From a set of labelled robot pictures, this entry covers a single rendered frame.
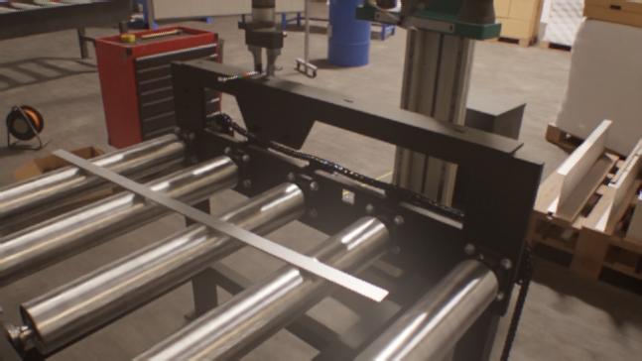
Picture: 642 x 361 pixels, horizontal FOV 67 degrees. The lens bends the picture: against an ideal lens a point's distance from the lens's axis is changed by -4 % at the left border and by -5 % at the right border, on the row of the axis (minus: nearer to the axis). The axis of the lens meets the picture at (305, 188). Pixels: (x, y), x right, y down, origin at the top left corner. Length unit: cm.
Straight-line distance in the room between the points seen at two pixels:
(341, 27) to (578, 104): 334
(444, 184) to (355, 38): 451
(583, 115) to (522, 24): 494
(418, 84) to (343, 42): 436
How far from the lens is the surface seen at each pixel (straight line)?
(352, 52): 691
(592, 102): 467
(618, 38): 450
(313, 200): 153
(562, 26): 945
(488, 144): 120
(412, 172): 274
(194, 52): 370
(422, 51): 255
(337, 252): 120
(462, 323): 110
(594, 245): 294
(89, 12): 670
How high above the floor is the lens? 158
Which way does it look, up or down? 27 degrees down
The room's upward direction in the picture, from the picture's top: 1 degrees clockwise
